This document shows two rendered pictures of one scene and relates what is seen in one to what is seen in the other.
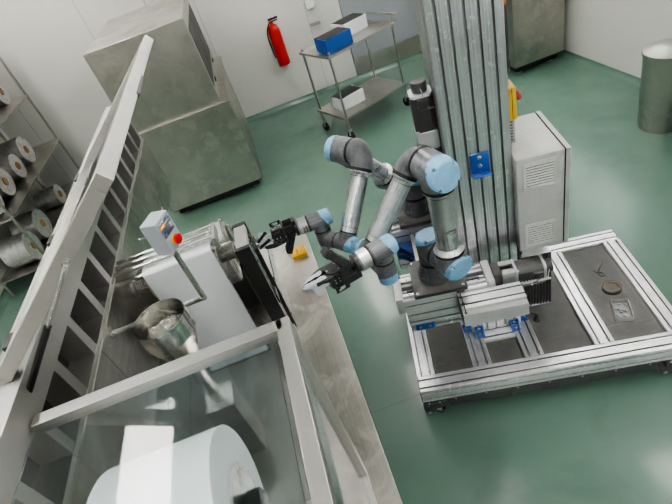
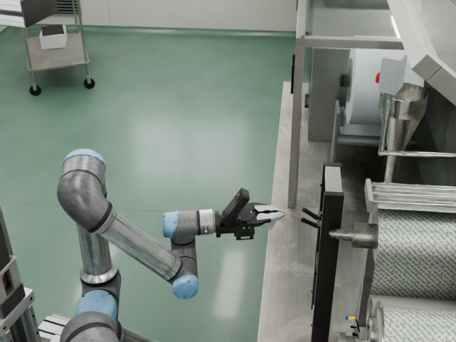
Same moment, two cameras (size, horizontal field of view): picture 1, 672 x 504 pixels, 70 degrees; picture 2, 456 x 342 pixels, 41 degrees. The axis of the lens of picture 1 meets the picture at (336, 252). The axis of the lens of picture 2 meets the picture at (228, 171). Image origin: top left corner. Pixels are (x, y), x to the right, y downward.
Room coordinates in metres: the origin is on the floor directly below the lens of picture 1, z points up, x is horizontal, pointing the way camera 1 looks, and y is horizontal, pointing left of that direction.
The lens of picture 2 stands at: (2.69, 0.21, 2.30)
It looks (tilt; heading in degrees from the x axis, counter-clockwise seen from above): 32 degrees down; 189
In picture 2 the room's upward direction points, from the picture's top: 1 degrees counter-clockwise
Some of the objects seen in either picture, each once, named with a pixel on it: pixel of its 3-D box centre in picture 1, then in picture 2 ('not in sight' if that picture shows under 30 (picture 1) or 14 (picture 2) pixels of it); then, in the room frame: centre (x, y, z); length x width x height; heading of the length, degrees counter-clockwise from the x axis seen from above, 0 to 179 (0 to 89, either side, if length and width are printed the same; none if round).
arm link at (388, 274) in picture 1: (384, 267); (183, 254); (1.30, -0.15, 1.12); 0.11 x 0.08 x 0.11; 14
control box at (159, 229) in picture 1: (164, 232); (389, 71); (1.12, 0.41, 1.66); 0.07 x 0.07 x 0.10; 68
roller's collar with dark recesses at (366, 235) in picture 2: (227, 251); (364, 235); (1.43, 0.36, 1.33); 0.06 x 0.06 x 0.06; 2
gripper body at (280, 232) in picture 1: (284, 231); not in sight; (1.75, 0.18, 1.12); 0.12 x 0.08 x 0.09; 92
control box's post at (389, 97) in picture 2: (188, 273); (385, 121); (1.13, 0.42, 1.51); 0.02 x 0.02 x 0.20
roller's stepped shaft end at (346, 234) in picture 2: not in sight; (340, 234); (1.43, 0.30, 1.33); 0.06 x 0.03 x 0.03; 92
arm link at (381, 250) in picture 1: (381, 249); (181, 224); (1.29, -0.15, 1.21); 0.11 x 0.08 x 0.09; 104
